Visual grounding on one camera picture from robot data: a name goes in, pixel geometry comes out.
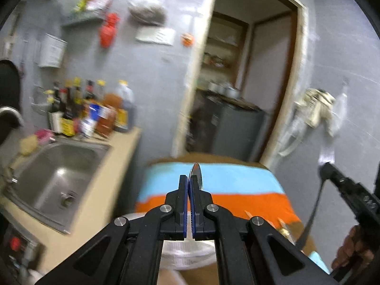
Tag white plastic utensil holder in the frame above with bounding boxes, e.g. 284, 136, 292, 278
160, 238, 216, 270

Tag wooden chopstick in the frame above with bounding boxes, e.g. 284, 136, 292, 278
245, 210, 253, 219
278, 218, 286, 228

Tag small gold spoon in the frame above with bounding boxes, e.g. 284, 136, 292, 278
279, 228, 293, 242

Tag right hand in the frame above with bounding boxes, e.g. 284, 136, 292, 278
331, 224, 374, 270

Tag striped blue orange brown cloth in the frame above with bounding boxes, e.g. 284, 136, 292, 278
134, 152, 331, 274

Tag clear plastic bag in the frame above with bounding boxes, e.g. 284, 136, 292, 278
327, 83, 348, 138

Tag grey cabinet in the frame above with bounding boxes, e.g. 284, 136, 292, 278
186, 91, 265, 161

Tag cream rubber gloves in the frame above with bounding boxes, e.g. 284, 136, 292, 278
296, 88, 335, 128

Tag large oil bottle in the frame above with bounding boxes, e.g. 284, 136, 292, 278
115, 80, 136, 133

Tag steel sink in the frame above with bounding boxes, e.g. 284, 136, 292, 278
5, 138, 110, 234

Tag sauce bottles group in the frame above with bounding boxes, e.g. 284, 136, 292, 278
44, 77, 122, 138

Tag steel faucet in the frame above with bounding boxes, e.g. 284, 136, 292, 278
0, 106, 24, 127

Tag red hanging bag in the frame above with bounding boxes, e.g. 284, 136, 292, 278
99, 13, 120, 48

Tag black pan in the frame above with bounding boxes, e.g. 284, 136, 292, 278
1, 59, 21, 143

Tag grey hanging bag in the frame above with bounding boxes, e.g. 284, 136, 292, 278
128, 0, 167, 26

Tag white hose loop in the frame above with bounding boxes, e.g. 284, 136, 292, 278
277, 106, 310, 157

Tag white wall box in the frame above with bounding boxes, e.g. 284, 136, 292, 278
38, 33, 67, 68

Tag wall shelf with packets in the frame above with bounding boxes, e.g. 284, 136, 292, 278
61, 0, 113, 27

